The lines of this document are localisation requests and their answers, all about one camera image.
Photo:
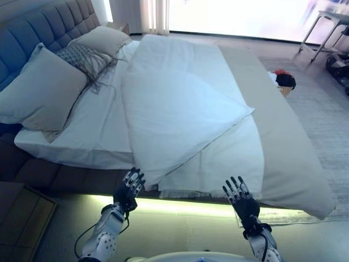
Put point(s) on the red garment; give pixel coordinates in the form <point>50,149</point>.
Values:
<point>279,72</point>

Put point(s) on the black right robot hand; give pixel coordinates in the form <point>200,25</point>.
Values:
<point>246,208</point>

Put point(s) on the wicker laundry basket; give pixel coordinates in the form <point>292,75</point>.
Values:
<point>285,92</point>

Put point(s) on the tufted upholstered headboard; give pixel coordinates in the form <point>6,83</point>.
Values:
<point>41,21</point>

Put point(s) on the beige fuzzy bed runner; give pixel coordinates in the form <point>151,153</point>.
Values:
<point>286,142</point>

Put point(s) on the grey floor rug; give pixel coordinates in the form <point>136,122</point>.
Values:
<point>321,122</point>

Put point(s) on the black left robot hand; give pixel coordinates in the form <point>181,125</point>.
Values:
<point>125,195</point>

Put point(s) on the white fitted bed sheet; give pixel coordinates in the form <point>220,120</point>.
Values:
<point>90,131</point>

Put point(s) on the white garment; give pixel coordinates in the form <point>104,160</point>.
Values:
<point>272,77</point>

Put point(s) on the white duvet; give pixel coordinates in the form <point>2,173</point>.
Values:
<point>177,109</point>

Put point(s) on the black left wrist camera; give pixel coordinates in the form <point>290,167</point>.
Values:
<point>131,206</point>

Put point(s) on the light wooden nightstand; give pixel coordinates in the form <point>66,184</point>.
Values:
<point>121,27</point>

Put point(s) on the dark wheeled device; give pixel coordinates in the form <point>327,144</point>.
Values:
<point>336,68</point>

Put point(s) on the patterned fringed cushion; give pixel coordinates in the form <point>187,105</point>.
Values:
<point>79,57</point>

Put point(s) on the small beige pillow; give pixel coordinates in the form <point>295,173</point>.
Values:
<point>103,38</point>

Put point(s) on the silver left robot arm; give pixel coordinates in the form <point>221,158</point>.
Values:
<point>106,234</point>

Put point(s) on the sheer pale curtain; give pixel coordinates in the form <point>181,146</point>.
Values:
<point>152,16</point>

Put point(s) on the dark wooden nightstand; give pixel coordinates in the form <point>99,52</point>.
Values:
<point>24,218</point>

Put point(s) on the black garment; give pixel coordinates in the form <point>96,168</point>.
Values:
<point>286,80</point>

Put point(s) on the brown upholstered bed frame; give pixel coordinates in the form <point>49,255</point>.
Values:
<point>41,169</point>

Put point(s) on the large beige pillow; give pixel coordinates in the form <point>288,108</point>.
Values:
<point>41,95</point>

